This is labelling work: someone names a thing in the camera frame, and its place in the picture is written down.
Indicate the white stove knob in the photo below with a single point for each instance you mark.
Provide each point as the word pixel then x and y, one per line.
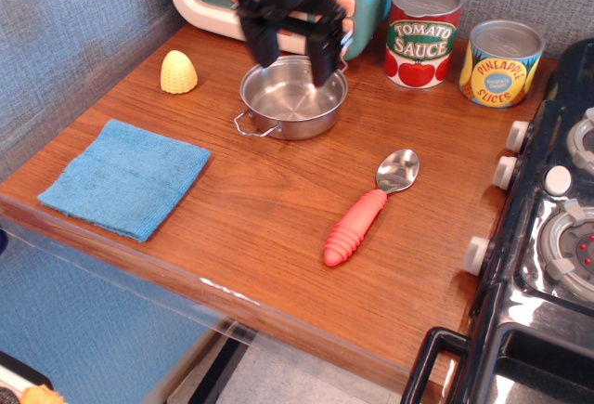
pixel 504 172
pixel 475 255
pixel 516 136

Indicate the stainless steel pot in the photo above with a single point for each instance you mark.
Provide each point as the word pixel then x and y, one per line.
pixel 282 101

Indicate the black toy stove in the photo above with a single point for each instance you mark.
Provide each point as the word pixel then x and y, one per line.
pixel 531 339

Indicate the tomato sauce can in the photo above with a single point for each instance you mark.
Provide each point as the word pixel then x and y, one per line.
pixel 420 39

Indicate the grey stove burner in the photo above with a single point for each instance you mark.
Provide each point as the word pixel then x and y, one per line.
pixel 566 248
pixel 581 157

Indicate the orange object bottom left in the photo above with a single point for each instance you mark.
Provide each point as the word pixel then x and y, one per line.
pixel 40 394

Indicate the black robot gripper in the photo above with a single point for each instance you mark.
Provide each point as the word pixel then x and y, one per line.
pixel 318 20

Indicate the white stove knob top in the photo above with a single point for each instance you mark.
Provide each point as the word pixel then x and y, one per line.
pixel 516 136

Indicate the white round stove button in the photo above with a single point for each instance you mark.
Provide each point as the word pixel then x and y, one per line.
pixel 557 181

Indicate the black oven door handle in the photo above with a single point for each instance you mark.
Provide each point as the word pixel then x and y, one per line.
pixel 437 340

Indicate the white stove knob bottom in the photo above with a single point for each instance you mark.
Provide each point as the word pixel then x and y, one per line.
pixel 475 255

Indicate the red-handled metal spoon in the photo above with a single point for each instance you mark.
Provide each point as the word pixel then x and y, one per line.
pixel 396 173

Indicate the yellow toy corn piece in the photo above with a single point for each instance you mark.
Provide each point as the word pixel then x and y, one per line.
pixel 178 75

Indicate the white stove knob middle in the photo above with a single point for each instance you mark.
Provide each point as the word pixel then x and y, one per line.
pixel 504 172

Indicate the grey stove burner front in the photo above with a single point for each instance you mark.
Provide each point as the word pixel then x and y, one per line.
pixel 566 248

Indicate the grey stove burner rear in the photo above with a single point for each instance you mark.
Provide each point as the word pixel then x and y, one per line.
pixel 581 157

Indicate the pineapple slices can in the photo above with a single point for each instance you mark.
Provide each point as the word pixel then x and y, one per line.
pixel 500 63

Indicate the blue cloth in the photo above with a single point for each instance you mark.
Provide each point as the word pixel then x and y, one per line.
pixel 127 181

